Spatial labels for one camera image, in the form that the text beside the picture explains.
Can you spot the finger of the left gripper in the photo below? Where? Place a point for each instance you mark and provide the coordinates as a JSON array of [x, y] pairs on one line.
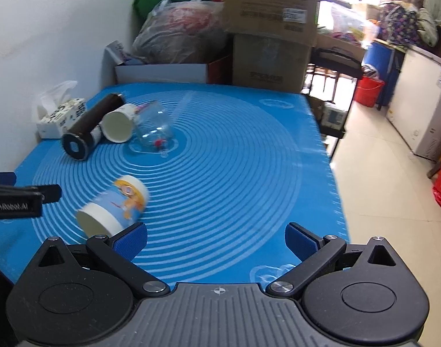
[[27, 202]]

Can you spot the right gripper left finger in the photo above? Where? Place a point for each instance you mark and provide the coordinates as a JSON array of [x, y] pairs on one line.
[[115, 255]]

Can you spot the white chest freezer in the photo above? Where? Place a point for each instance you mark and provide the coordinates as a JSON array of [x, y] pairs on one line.
[[415, 107]]

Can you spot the black metal rack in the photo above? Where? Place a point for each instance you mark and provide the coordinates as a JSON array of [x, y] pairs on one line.
[[324, 71]]

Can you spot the upper cardboard box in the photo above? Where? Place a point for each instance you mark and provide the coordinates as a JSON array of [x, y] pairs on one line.
[[288, 20]]

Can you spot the purple patterned bag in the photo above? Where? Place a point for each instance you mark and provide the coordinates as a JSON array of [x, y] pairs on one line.
[[399, 24]]

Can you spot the black cylindrical bottle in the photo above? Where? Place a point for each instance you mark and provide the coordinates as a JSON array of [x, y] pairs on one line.
[[82, 137]]

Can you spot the blue plastic barrel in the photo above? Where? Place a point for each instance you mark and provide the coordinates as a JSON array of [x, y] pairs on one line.
[[387, 59]]

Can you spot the white paper cup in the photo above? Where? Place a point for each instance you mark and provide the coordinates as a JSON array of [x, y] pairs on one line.
[[117, 125]]

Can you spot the blue silicone baking mat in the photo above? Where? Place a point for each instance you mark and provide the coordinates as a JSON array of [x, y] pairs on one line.
[[243, 163]]

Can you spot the cartoon printed paper cup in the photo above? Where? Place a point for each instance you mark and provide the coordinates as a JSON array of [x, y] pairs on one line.
[[115, 209]]

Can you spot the clear glass jar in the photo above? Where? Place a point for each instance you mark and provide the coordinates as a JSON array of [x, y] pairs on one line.
[[153, 127]]

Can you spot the lower cardboard box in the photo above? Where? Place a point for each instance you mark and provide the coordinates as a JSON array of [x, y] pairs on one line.
[[260, 62]]

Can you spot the clear plastic bag red contents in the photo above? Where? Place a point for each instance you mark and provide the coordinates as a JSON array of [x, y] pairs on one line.
[[188, 32]]

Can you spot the cardboard box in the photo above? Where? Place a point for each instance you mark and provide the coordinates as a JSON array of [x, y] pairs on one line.
[[260, 62], [288, 20]]

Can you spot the white open box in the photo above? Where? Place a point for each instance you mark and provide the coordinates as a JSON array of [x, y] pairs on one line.
[[131, 70]]

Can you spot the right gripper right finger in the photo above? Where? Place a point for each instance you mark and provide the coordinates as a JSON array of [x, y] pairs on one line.
[[318, 257]]

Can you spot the white tissue box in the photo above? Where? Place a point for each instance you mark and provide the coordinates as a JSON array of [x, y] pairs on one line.
[[56, 110]]

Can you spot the red bucket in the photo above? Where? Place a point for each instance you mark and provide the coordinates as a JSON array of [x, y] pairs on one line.
[[368, 91]]

